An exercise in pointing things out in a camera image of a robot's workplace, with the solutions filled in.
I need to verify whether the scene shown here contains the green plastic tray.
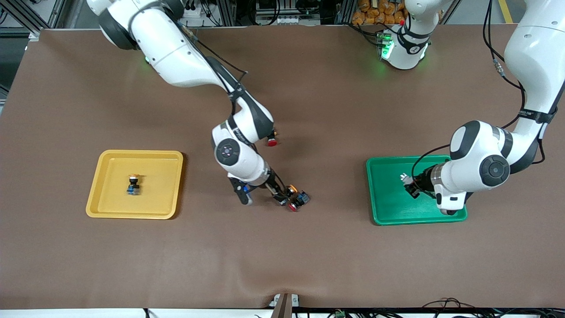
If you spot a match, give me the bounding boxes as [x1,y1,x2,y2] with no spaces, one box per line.
[365,154,468,226]

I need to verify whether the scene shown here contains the brown table mat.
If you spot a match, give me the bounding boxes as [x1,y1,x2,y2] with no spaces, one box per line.
[0,24,565,310]

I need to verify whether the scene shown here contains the yellow plastic tray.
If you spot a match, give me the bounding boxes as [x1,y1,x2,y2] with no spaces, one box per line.
[85,149,184,220]

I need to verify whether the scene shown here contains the white power strip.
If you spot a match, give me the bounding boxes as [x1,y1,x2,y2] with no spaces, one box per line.
[255,15,320,26]

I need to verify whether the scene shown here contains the bag of orange items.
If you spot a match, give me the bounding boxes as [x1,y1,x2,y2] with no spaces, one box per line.
[351,0,407,26]

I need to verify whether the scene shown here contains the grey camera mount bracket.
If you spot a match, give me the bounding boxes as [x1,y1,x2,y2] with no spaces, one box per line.
[269,293,301,318]

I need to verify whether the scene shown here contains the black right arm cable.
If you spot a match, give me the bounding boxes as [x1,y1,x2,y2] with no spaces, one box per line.
[177,24,249,104]

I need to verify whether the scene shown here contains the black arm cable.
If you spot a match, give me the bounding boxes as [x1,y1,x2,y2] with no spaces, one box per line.
[177,24,249,104]
[411,0,546,179]

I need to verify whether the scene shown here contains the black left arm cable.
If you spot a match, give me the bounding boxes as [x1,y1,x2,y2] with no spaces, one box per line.
[411,0,546,179]

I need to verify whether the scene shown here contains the aluminium frame profile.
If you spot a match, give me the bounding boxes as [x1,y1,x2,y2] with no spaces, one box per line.
[0,0,67,38]

